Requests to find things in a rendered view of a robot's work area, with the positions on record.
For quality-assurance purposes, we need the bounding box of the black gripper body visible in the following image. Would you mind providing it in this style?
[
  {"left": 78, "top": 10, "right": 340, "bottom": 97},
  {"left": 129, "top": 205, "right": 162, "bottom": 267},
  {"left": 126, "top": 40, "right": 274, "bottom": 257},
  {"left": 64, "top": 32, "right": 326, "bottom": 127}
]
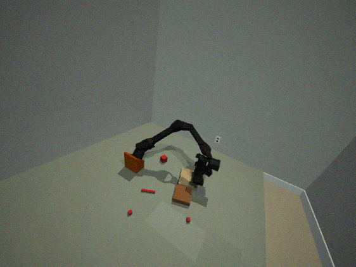
[{"left": 193, "top": 162, "right": 206, "bottom": 186}]

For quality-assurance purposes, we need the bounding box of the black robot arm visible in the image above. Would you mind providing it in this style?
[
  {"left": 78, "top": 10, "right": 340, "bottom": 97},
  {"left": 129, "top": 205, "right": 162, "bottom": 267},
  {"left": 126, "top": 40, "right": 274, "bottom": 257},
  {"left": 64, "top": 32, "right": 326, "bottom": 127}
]
[{"left": 131, "top": 120, "right": 220, "bottom": 177}]

